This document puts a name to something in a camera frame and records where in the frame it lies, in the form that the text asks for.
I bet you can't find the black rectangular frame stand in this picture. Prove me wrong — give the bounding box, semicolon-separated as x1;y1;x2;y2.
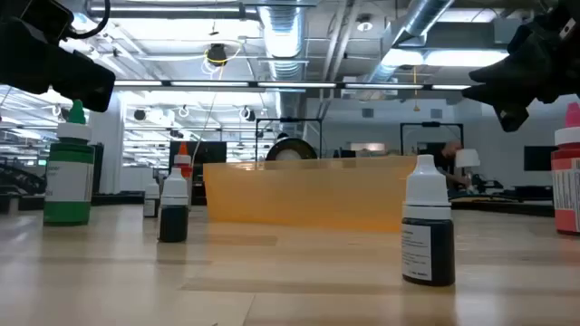
399;121;465;158
255;117;324;162

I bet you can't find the white table lamp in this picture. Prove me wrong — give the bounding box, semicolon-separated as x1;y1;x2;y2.
454;149;481;182

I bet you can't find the large green food coloring bottle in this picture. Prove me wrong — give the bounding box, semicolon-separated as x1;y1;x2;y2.
43;99;96;227

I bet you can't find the black ceiling mounted camera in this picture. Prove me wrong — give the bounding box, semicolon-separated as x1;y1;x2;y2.
206;43;228;68

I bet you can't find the orange translucent plastic tray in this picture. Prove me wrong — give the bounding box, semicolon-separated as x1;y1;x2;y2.
202;156;419;235

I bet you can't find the small white bottle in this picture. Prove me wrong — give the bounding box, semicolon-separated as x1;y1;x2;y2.
142;180;161;219

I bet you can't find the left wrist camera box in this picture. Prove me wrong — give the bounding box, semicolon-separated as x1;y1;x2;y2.
0;0;75;44

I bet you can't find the large pink food coloring bottle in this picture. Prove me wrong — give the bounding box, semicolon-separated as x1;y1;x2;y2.
550;101;580;236

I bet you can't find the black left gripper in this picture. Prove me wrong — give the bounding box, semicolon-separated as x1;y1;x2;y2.
0;43;117;113

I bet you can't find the ceiling light strip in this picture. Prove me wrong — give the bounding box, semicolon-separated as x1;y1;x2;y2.
112;80;473;91

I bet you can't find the silver ventilation duct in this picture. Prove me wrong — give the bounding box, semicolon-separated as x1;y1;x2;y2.
256;0;310;132
362;0;457;87

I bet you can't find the person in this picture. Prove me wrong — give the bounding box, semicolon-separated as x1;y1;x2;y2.
430;139;473;190

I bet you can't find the black left wrist camera cable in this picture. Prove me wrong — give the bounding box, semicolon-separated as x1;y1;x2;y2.
66;0;111;41

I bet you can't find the large orange food coloring bottle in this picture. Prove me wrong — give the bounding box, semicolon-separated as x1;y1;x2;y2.
173;141;195;207

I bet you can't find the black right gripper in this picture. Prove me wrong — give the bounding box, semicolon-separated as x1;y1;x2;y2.
461;0;580;133

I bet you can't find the black monitor screen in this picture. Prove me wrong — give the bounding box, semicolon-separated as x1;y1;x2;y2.
169;140;227;180
523;145;559;173

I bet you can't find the black aluminium table frame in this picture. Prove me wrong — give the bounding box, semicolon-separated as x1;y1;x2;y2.
90;190;555;217

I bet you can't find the small dark dropper bottle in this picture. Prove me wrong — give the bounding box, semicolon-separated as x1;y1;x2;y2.
157;166;190;244
401;154;457;288

